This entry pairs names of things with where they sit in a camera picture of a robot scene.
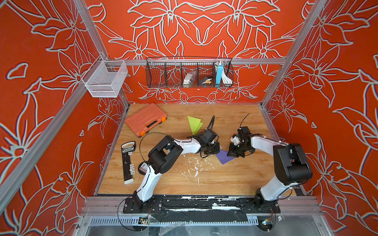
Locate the orange plastic tool case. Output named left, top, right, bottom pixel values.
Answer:
left=125, top=103, right=167, bottom=137

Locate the round black puck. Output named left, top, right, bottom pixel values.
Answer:
left=137, top=161, right=150, bottom=176

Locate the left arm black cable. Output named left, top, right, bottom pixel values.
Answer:
left=205, top=115, right=216, bottom=132

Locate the black wire wall basket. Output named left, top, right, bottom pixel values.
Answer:
left=146, top=57, right=234, bottom=89

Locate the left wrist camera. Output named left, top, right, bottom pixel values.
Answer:
left=199, top=129, right=219, bottom=146

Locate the light blue box in basket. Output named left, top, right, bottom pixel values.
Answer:
left=215, top=62, right=223, bottom=88

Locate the white cable in basket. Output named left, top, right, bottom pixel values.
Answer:
left=221, top=68, right=233, bottom=87

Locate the small black box in basket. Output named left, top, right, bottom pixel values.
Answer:
left=198, top=76, right=213, bottom=86

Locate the black white bit holder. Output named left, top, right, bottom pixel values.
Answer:
left=121, top=141, right=136, bottom=185

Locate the clear acrylic wall bin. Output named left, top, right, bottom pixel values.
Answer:
left=83, top=61, right=128, bottom=98

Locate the clear plastic bag in basket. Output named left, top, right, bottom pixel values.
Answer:
left=183, top=71, right=196, bottom=88

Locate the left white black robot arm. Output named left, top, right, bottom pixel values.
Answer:
left=132, top=132, right=220, bottom=211

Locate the lime green square paper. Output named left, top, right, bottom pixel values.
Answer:
left=188, top=116, right=203, bottom=136

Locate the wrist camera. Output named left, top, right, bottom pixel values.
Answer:
left=199, top=129, right=219, bottom=146
left=231, top=126, right=252, bottom=146

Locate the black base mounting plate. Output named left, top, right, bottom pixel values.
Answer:
left=121, top=195, right=281, bottom=223

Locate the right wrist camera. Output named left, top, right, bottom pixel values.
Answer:
left=231, top=126, right=252, bottom=146

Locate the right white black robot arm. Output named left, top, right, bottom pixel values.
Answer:
left=227, top=134, right=313, bottom=212

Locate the purple square paper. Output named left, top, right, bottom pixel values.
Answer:
left=216, top=150, right=235, bottom=165

